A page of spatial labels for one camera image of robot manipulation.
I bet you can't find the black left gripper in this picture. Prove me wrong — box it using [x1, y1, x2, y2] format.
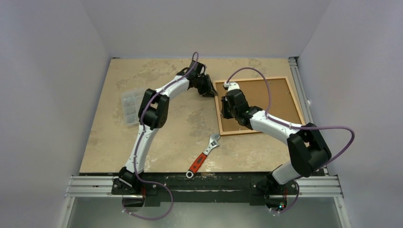
[195, 75, 217, 98]

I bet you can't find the wooden picture frame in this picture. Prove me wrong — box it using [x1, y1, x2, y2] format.
[213, 76, 306, 136]

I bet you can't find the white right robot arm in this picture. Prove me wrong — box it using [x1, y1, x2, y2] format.
[221, 89, 332, 193]

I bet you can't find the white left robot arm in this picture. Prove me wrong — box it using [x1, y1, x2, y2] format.
[114, 60, 217, 194]

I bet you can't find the clear plastic screw box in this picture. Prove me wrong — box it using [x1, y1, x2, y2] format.
[121, 87, 146, 126]

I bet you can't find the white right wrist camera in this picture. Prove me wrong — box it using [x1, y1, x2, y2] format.
[223, 82, 240, 92]

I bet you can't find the red handled adjustable wrench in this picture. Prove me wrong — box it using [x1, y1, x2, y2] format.
[185, 133, 221, 179]

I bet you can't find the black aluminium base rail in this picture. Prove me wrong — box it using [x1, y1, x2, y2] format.
[111, 172, 297, 208]

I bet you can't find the silver right side rail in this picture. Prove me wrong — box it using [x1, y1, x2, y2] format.
[288, 57, 343, 198]

